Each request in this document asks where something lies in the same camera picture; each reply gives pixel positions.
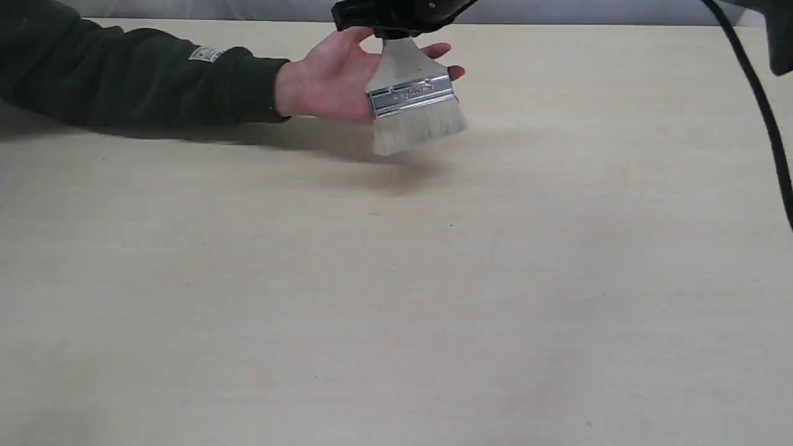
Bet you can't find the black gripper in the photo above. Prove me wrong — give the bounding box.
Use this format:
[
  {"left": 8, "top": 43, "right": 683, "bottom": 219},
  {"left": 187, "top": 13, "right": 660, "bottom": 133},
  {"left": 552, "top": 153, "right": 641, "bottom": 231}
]
[{"left": 331, "top": 1, "right": 476, "bottom": 39}]

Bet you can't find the wide wooden paint brush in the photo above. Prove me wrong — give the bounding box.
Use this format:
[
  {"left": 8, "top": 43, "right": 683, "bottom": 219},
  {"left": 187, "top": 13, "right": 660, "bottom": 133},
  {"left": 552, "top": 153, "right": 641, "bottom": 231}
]
[{"left": 366, "top": 37, "right": 468, "bottom": 156}]

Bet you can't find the dark green sleeved forearm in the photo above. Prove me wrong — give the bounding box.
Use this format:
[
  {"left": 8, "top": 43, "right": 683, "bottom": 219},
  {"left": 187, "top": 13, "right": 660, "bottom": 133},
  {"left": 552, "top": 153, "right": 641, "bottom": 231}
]
[{"left": 1, "top": 1, "right": 286, "bottom": 129}]

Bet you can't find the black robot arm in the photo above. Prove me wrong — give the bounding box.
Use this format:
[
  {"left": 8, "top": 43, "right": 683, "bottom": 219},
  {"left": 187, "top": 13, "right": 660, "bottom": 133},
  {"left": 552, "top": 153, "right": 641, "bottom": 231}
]
[{"left": 331, "top": 1, "right": 791, "bottom": 76}]

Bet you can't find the bare open human hand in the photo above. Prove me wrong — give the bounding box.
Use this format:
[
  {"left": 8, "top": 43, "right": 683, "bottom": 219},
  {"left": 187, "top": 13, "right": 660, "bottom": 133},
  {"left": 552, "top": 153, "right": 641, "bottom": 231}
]
[{"left": 274, "top": 26, "right": 466, "bottom": 123}]

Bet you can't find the black cable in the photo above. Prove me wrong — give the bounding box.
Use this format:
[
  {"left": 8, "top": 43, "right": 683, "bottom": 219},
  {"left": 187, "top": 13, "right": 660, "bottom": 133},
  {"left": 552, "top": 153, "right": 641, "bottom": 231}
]
[{"left": 700, "top": 0, "right": 793, "bottom": 233}]

